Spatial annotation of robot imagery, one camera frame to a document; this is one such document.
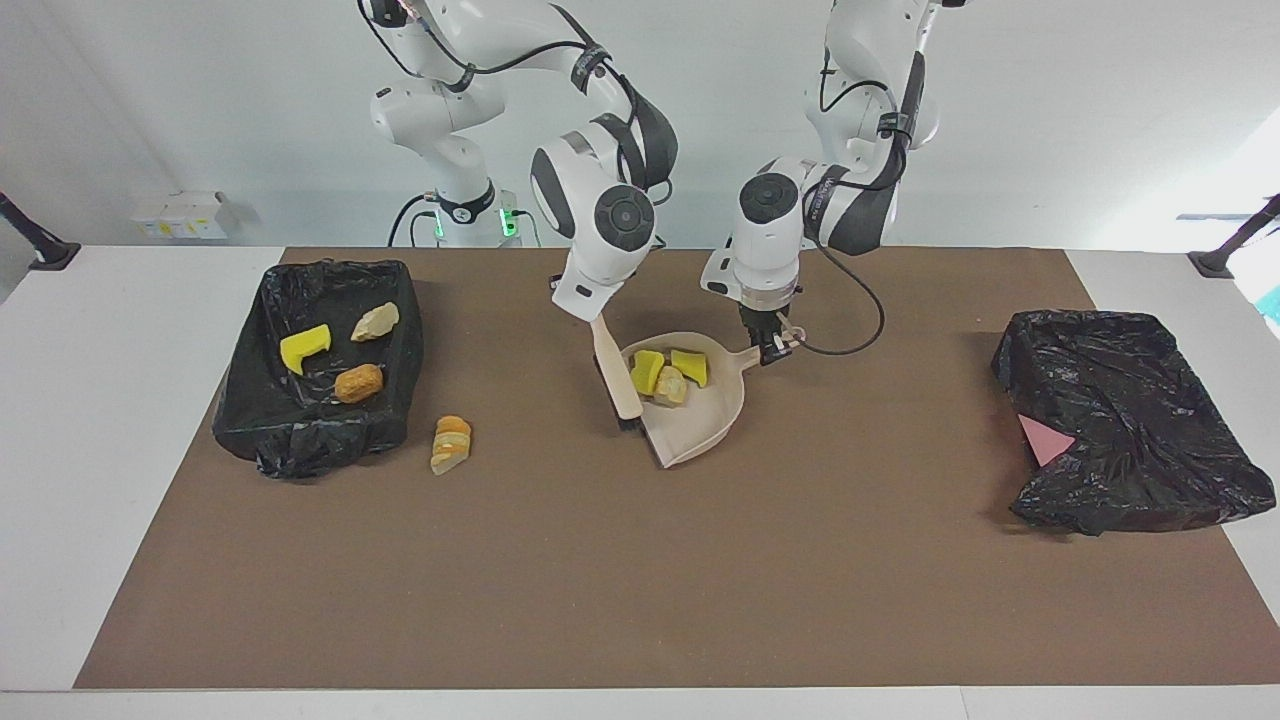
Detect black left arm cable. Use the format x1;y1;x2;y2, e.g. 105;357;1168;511
796;40;926;357

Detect brown bread roll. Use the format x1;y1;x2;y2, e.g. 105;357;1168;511
333;364;386;406

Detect striped orange bread piece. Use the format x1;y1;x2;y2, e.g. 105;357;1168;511
429;414;474;478

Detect pink bin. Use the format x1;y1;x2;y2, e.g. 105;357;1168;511
1017;412;1077;469

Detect tan croissant piece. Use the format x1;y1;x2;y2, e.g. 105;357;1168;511
349;301;402;344

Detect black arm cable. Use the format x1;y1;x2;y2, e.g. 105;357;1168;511
796;40;926;357
359;0;676;206

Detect white wall boxes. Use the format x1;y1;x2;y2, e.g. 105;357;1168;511
131;191;230;240

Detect beige brush black bristles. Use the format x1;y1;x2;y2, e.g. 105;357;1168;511
589;314;647;432

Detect brown table mat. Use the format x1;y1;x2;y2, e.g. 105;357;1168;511
74;246;1280;691

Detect beige plastic dustpan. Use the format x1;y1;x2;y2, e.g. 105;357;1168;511
619;324;807;470

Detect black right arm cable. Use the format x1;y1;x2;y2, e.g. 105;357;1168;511
359;0;676;206

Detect black stand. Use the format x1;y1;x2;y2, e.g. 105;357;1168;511
0;191;82;272
1187;194;1280;280

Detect notched yellow sponge piece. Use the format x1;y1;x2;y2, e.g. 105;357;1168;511
278;322;334;378

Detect rounded yellow sponge piece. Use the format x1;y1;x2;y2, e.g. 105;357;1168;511
629;349;667;398

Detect black trash bag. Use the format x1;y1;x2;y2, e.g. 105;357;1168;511
991;309;1279;539

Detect black bag lined dark bin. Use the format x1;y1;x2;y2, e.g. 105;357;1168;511
211;259;426;482

